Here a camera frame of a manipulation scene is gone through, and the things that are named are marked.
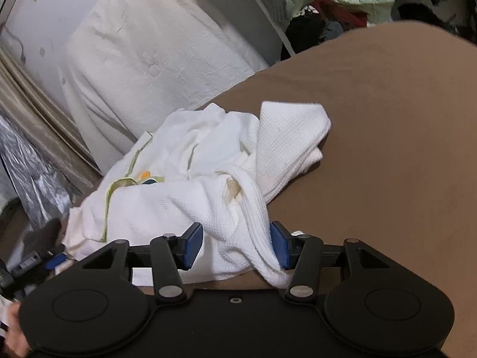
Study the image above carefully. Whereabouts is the white shirt with green print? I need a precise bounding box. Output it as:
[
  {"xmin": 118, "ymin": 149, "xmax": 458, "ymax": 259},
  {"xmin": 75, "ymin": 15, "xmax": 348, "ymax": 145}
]
[{"xmin": 61, "ymin": 101, "xmax": 332, "ymax": 289}]

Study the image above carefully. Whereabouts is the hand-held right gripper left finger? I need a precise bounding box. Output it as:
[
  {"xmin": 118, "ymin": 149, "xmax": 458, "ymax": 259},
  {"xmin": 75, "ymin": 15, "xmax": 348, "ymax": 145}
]
[{"xmin": 80, "ymin": 222, "xmax": 205, "ymax": 305}]

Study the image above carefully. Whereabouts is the person's left hand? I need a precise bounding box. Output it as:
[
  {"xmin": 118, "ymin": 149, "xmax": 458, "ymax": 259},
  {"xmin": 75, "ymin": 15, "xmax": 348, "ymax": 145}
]
[{"xmin": 0, "ymin": 301, "xmax": 32, "ymax": 358}]

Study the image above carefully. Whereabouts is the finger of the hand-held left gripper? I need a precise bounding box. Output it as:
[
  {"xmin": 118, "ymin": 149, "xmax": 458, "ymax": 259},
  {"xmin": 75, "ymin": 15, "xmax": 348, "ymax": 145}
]
[{"xmin": 45, "ymin": 252, "xmax": 71, "ymax": 271}]

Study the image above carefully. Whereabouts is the crumpled silver foil sheet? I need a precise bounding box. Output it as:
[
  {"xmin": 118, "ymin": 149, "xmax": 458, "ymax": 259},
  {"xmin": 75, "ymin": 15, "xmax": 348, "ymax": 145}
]
[{"xmin": 0, "ymin": 114, "xmax": 83, "ymax": 224}]

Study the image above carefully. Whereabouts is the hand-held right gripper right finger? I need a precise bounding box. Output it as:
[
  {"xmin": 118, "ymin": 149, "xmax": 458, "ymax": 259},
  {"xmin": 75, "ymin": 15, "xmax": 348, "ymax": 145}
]
[{"xmin": 270, "ymin": 221, "xmax": 394, "ymax": 304}]

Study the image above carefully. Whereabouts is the beige curtain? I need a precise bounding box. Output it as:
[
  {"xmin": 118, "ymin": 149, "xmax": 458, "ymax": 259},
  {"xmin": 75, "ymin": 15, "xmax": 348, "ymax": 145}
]
[{"xmin": 0, "ymin": 48, "xmax": 103, "ymax": 191}]

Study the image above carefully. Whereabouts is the white cord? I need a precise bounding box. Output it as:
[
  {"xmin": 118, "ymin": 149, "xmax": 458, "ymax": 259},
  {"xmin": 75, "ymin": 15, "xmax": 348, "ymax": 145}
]
[{"xmin": 238, "ymin": 0, "xmax": 297, "ymax": 58}]

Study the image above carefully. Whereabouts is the pile of dark clothes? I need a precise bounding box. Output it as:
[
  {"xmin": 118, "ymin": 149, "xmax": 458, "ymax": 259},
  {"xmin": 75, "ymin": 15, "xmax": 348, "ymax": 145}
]
[{"xmin": 285, "ymin": 0, "xmax": 477, "ymax": 60}]

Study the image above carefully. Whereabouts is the grey padded panel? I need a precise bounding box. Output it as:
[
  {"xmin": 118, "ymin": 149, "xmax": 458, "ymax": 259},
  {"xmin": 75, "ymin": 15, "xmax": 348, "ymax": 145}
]
[{"xmin": 197, "ymin": 0, "xmax": 291, "ymax": 70}]

